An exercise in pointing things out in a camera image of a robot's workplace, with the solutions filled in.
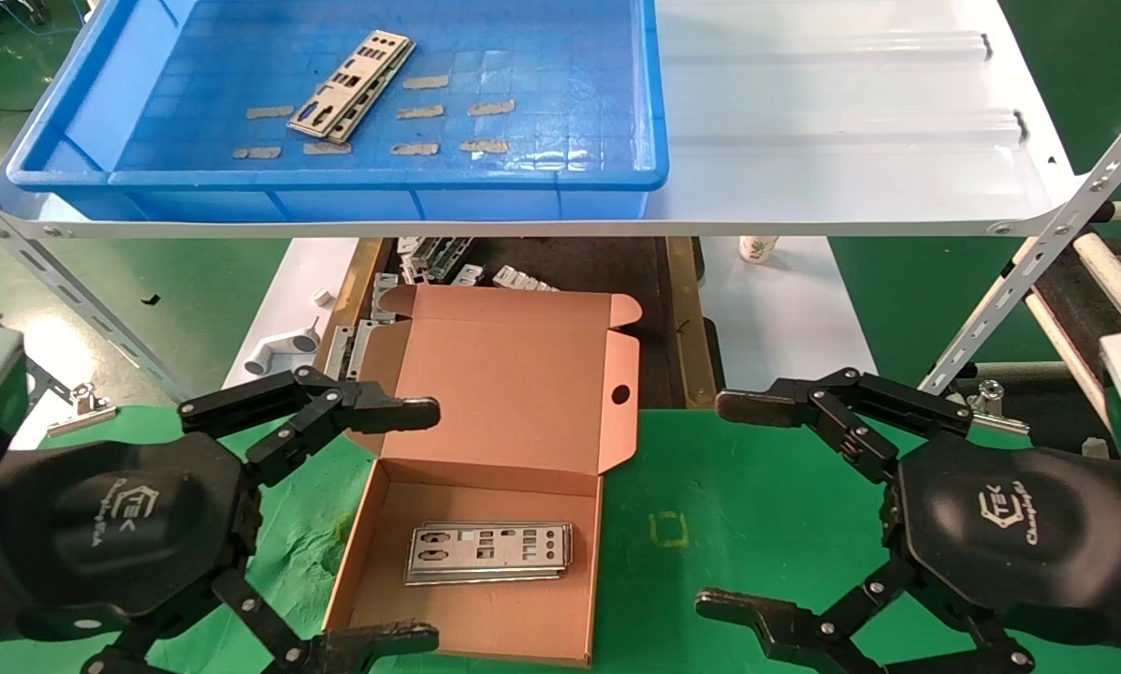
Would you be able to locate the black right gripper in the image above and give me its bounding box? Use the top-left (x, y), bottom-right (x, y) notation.
top-left (694, 367), bottom-right (1121, 674)

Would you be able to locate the white metal shelf board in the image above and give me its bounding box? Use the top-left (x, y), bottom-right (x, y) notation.
top-left (0, 0), bottom-right (1081, 240)

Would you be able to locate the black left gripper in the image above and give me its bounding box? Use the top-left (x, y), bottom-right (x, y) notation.
top-left (0, 365), bottom-right (443, 674)

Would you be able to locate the grey slotted angle post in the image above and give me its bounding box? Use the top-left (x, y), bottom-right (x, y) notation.
top-left (0, 183), bottom-right (197, 408)
top-left (910, 87), bottom-right (1121, 403)

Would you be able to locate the cream strip with red stripe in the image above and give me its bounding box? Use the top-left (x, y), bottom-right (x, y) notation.
top-left (1022, 290), bottom-right (1112, 424)

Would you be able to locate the grey metal storage rack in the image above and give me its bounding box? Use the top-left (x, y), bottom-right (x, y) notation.
top-left (20, 359), bottom-right (75, 405)

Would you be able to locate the black conveyor belt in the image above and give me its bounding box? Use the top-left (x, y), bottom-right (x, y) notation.
top-left (1038, 234), bottom-right (1121, 441)

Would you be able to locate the silver metal spring clamp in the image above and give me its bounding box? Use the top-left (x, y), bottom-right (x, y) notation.
top-left (968, 377), bottom-right (1032, 437)
top-left (46, 382), bottom-right (118, 439)

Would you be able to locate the silver metal plate pile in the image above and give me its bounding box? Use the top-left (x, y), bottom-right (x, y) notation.
top-left (322, 318), bottom-right (381, 380)
top-left (395, 236), bottom-right (475, 285)

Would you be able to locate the white plastic pipe fitting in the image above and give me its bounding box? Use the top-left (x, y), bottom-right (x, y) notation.
top-left (242, 316), bottom-right (321, 377)

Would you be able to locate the large blue plastic tray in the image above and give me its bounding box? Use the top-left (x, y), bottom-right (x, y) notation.
top-left (6, 0), bottom-right (669, 223)

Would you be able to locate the large green table cloth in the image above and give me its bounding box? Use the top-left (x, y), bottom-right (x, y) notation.
top-left (0, 404), bottom-right (1121, 674)

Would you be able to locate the wooden framed black mat tray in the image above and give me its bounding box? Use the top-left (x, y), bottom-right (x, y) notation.
top-left (297, 236), bottom-right (732, 410)

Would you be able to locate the open brown cardboard box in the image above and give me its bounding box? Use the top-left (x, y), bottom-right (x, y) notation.
top-left (322, 284), bottom-right (643, 668)

